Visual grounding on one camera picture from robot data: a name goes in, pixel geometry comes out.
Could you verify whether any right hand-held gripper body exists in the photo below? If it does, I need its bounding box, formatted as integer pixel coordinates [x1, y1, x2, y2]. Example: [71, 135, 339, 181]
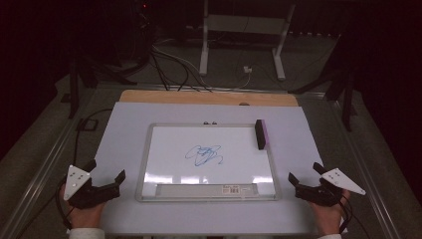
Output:
[294, 167, 367, 208]

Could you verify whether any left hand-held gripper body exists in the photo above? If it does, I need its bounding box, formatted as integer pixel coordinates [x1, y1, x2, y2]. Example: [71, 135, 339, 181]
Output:
[64, 164, 121, 210]

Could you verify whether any black and purple whiteboard eraser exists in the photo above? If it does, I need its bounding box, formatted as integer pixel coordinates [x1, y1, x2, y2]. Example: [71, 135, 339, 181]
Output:
[254, 119, 271, 151]

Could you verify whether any person's right hand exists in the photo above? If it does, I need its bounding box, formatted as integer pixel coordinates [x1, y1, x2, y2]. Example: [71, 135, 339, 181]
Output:
[309, 188, 351, 237]

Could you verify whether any person's left hand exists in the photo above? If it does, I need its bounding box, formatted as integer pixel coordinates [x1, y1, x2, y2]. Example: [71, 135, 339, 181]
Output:
[59, 184, 107, 231]

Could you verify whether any black square floor plate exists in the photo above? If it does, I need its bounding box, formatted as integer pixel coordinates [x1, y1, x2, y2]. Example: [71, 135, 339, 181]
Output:
[76, 118, 100, 131]

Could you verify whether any large white table mat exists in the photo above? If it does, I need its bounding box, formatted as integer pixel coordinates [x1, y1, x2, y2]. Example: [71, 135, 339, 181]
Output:
[94, 101, 347, 236]

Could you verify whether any black tripod stand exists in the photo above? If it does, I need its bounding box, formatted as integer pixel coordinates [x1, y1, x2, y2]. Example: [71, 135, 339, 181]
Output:
[68, 56, 137, 120]
[288, 64, 358, 132]

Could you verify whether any white framed whiteboard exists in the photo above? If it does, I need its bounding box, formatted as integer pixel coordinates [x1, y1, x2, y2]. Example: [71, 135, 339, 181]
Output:
[134, 122, 282, 203]

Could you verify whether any dark equipment rack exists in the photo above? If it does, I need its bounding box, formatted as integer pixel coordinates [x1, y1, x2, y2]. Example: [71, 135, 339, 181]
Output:
[108, 0, 157, 68]

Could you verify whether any white metal stand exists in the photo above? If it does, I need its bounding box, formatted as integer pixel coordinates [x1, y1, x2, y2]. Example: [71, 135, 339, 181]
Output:
[198, 0, 297, 82]

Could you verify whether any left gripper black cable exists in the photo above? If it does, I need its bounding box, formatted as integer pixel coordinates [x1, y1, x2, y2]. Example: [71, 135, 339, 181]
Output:
[54, 108, 113, 231]

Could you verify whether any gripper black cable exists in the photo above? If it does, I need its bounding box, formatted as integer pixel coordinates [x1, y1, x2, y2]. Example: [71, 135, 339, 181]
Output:
[337, 193, 371, 239]
[54, 108, 113, 231]

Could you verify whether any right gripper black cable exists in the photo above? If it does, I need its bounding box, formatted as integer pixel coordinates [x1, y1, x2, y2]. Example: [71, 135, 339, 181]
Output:
[337, 193, 371, 239]

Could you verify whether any metal floor rail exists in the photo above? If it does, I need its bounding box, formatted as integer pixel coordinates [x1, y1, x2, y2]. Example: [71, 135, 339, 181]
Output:
[331, 99, 402, 239]
[0, 89, 96, 239]

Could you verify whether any bundle of black floor cables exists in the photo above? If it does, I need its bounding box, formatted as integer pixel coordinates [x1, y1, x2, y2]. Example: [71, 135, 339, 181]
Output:
[145, 43, 213, 94]

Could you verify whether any white plug with cable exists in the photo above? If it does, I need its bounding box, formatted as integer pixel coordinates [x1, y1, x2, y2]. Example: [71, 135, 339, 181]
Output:
[198, 65, 254, 92]

